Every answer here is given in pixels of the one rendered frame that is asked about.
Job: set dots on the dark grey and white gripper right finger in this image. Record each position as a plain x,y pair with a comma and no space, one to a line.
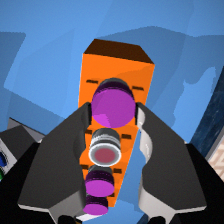
176,182

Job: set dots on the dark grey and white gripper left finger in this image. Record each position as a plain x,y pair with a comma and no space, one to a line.
48,181

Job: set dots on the orange tube rack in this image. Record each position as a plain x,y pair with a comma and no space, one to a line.
105,59

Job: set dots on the black table edge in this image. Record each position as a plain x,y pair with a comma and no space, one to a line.
215,146

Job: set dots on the white button housing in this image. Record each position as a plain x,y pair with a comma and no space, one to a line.
14,142

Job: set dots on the purple round cap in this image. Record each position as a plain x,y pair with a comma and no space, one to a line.
113,105
99,183
96,205

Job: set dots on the blue flat work mat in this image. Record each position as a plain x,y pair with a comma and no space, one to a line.
41,49

